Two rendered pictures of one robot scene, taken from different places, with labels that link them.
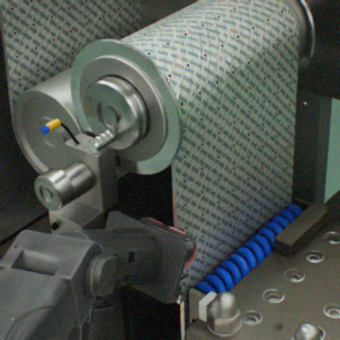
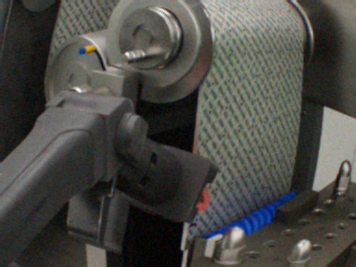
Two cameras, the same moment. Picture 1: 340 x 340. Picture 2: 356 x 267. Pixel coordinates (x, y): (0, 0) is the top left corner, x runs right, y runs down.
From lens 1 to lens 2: 0.29 m
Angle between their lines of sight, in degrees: 16
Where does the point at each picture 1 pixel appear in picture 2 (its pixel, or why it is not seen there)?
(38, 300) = (78, 124)
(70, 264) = (107, 107)
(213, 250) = (222, 209)
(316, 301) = not seen: hidden behind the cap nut
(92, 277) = (125, 128)
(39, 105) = (72, 53)
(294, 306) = (288, 247)
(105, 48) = not seen: outside the picture
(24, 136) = (52, 86)
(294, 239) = (292, 208)
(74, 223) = not seen: hidden behind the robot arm
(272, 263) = (272, 227)
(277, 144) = (286, 124)
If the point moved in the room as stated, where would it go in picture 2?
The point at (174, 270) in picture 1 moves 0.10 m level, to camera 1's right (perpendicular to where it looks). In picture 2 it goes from (195, 188) to (289, 190)
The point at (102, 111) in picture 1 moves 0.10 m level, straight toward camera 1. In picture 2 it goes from (136, 34) to (144, 51)
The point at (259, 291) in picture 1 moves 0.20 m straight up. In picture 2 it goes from (260, 242) to (286, 74)
